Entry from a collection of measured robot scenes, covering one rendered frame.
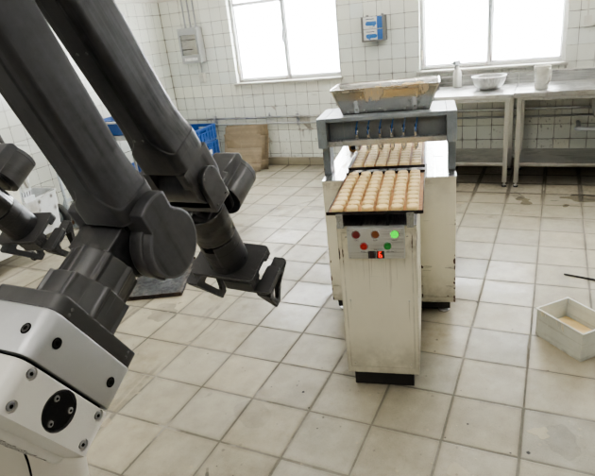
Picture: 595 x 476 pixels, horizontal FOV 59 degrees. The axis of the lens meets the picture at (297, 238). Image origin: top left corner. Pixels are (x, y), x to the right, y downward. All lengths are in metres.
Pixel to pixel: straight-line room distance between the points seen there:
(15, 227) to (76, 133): 0.54
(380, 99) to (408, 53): 3.28
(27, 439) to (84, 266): 0.16
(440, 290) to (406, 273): 0.84
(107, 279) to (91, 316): 0.05
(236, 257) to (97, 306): 0.27
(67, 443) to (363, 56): 5.93
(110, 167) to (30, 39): 0.13
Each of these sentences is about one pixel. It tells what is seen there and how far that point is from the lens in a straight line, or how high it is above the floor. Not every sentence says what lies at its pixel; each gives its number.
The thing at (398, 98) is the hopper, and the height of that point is 1.25.
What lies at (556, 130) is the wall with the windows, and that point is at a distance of 6.07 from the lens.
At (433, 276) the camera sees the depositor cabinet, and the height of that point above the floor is 0.25.
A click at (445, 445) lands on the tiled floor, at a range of 2.40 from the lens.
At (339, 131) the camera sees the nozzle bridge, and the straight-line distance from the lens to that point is 2.95.
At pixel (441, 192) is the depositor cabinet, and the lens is 2.92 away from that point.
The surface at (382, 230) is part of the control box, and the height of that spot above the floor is 0.83.
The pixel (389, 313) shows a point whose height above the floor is 0.42.
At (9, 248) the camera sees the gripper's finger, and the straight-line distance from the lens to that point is 1.12.
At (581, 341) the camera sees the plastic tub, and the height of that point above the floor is 0.12.
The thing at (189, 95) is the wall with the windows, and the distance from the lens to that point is 7.42.
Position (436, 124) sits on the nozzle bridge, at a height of 1.10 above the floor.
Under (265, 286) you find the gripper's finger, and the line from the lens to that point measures 0.74.
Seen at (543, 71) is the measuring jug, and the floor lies 1.04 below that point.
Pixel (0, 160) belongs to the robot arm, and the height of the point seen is 1.50.
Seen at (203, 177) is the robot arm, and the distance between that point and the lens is 0.63.
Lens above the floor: 1.66
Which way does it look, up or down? 22 degrees down
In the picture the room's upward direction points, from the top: 7 degrees counter-clockwise
